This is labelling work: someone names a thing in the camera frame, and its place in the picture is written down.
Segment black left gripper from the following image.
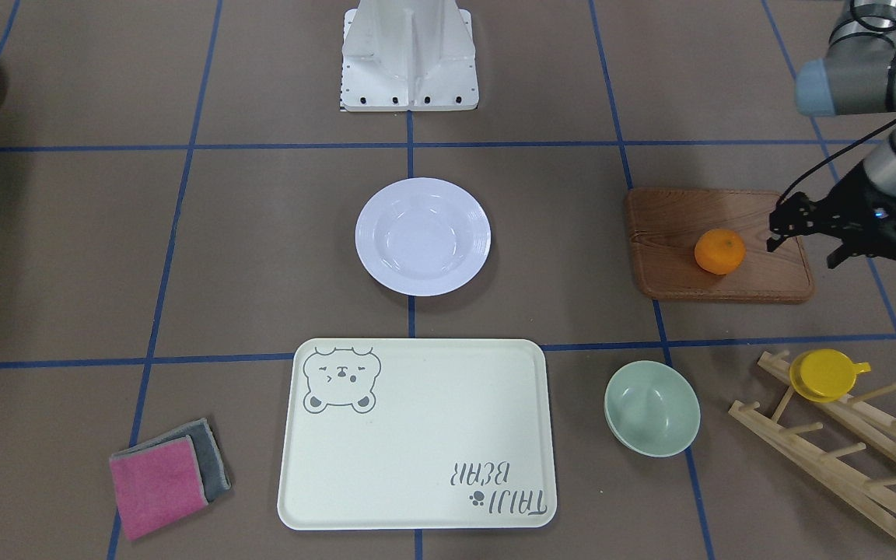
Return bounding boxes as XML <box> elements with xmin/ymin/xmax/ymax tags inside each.
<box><xmin>767</xmin><ymin>163</ymin><xmax>896</xmax><ymax>269</ymax></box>

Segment orange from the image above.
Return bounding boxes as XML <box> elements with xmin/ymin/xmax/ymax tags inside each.
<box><xmin>694</xmin><ymin>228</ymin><xmax>747</xmax><ymax>275</ymax></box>

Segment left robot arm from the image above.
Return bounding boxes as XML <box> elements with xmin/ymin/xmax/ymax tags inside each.
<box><xmin>767</xmin><ymin>1</ymin><xmax>896</xmax><ymax>268</ymax></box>

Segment cream bear tray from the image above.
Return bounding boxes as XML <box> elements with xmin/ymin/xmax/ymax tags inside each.
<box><xmin>277</xmin><ymin>339</ymin><xmax>558</xmax><ymax>530</ymax></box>

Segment yellow mug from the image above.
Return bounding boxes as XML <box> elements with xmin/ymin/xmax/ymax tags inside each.
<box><xmin>787</xmin><ymin>348</ymin><xmax>872</xmax><ymax>403</ymax></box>

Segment wooden cutting board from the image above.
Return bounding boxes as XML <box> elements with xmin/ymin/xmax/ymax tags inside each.
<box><xmin>625</xmin><ymin>187</ymin><xmax>815</xmax><ymax>304</ymax></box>

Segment green bowl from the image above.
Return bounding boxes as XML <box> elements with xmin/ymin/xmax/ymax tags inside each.
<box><xmin>602</xmin><ymin>359</ymin><xmax>702</xmax><ymax>458</ymax></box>

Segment white plate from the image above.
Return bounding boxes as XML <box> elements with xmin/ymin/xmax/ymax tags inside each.
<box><xmin>353</xmin><ymin>177</ymin><xmax>493</xmax><ymax>297</ymax></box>

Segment pink and grey cloths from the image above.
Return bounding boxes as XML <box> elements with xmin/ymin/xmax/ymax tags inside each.
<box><xmin>109</xmin><ymin>418</ymin><xmax>232</xmax><ymax>540</ymax></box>

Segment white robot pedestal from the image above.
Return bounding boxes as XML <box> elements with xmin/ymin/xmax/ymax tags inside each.
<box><xmin>339</xmin><ymin>1</ymin><xmax>480</xmax><ymax>113</ymax></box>

